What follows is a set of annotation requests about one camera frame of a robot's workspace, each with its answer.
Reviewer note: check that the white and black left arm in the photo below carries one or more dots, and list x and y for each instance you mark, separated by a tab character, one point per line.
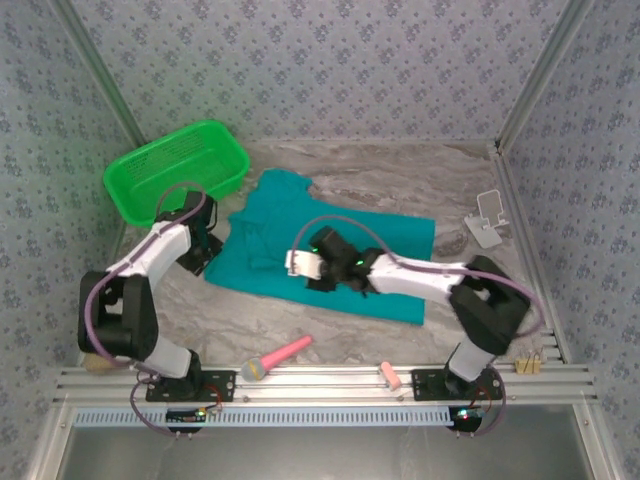
155	245

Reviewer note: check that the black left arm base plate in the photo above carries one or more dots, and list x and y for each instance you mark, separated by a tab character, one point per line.
220	385

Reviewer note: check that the pink toy microphone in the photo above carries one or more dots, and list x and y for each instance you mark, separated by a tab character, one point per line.
280	354

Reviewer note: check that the aluminium mounting rail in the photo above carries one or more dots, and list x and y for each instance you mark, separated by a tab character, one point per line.
320	395

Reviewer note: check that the white phone stand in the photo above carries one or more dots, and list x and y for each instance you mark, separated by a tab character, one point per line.
490	205

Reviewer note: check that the green plastic basket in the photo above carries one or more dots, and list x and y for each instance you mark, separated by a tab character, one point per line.
165	165

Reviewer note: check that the pink eraser block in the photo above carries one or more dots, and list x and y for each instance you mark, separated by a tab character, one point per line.
391	376

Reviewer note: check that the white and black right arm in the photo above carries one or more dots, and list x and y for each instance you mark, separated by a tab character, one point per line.
415	275

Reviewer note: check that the teal t-shirt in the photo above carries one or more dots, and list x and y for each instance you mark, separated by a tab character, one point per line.
280	210

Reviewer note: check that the aluminium side rail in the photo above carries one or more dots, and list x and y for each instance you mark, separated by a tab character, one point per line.
527	235

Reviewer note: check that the aluminium frame post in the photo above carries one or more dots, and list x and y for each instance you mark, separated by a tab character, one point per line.
100	70
544	70

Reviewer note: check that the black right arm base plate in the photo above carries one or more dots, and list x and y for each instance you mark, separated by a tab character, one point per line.
425	387

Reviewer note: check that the tan sponge block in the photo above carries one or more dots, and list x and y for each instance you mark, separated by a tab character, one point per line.
95	365

